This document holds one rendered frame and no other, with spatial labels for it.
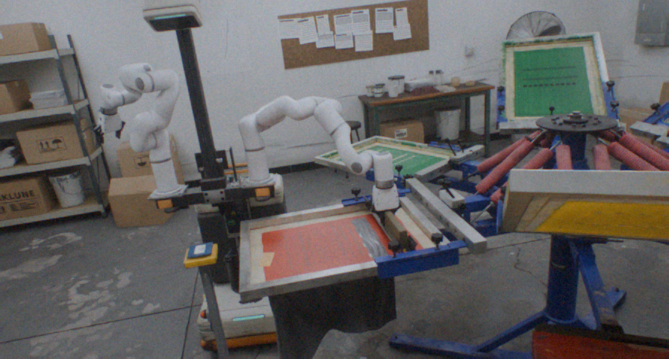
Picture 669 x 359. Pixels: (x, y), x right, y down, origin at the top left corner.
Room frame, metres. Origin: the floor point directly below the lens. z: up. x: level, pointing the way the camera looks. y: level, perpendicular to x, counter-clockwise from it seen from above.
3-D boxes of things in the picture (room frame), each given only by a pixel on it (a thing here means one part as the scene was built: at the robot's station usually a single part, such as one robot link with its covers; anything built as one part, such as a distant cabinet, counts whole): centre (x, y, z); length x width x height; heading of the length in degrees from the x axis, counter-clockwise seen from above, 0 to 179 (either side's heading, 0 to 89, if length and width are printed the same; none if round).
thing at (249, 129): (2.00, 0.29, 1.37); 0.13 x 0.10 x 0.16; 148
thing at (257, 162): (2.00, 0.29, 1.21); 0.16 x 0.13 x 0.15; 1
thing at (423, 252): (1.37, -0.31, 0.97); 0.30 x 0.05 x 0.07; 97
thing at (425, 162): (2.47, -0.53, 1.05); 1.08 x 0.61 x 0.23; 37
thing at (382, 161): (1.68, -0.22, 1.25); 0.15 x 0.10 x 0.11; 58
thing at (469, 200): (1.69, -0.59, 1.02); 0.17 x 0.06 x 0.05; 97
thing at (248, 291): (1.62, -0.03, 0.97); 0.79 x 0.58 x 0.04; 97
